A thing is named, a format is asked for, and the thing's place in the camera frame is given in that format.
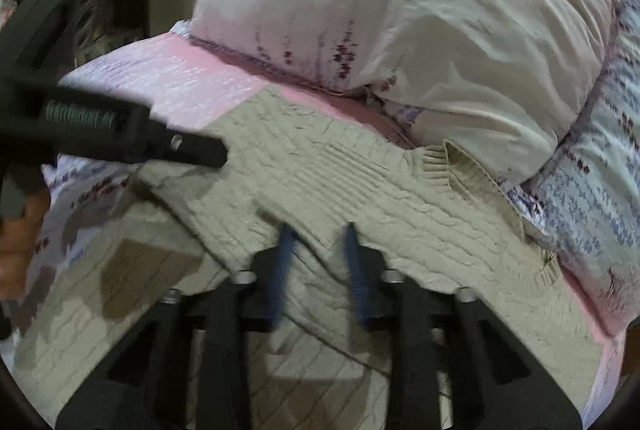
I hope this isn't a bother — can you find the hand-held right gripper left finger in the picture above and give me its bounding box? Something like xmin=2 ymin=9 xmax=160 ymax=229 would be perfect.
xmin=102 ymin=222 xmax=302 ymax=430

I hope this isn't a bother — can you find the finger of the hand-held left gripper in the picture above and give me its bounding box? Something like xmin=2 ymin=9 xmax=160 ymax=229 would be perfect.
xmin=137 ymin=119 xmax=230 ymax=169

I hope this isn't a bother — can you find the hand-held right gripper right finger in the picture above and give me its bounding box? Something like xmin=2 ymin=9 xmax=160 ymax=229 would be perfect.
xmin=346 ymin=222 xmax=532 ymax=430

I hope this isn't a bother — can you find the beige cable knit sweater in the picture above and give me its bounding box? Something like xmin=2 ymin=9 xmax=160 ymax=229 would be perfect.
xmin=12 ymin=85 xmax=601 ymax=430

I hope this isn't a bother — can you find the person's left hand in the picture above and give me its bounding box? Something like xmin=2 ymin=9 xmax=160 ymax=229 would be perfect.
xmin=0 ymin=190 xmax=52 ymax=302

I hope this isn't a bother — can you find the pink floral bed sheet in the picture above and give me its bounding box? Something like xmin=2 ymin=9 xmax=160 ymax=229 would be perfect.
xmin=15 ymin=32 xmax=628 ymax=416

